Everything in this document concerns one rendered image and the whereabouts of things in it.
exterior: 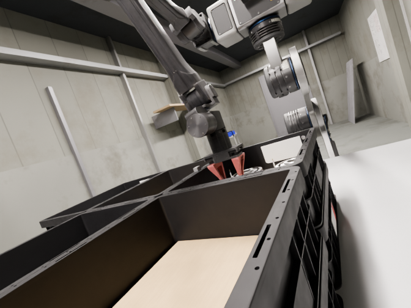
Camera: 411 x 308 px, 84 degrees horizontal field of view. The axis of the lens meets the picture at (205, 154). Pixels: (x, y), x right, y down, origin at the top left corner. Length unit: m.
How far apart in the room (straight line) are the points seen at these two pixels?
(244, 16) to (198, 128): 0.66
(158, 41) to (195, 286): 0.53
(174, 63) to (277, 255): 0.52
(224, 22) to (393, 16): 3.44
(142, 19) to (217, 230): 0.51
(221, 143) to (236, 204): 0.23
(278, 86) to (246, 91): 7.12
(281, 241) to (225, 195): 0.22
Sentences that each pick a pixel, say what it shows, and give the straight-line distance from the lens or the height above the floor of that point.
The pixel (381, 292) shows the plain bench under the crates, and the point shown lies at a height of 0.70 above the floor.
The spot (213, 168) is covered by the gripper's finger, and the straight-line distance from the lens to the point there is 0.61.
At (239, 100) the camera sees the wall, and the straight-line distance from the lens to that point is 8.19.
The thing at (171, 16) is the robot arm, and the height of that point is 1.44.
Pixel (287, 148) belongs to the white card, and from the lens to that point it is 0.76.
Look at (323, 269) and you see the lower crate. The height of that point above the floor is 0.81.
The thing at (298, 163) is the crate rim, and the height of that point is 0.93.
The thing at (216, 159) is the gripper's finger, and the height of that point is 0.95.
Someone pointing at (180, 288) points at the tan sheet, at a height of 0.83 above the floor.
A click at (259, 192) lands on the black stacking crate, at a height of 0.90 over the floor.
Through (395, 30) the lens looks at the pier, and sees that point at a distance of 4.31.
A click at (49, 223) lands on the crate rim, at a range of 0.95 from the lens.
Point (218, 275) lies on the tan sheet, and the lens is 0.36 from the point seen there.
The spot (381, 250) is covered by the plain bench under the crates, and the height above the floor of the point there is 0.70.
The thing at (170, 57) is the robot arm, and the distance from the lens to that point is 0.62.
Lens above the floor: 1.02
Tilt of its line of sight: 5 degrees down
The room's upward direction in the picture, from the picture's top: 20 degrees counter-clockwise
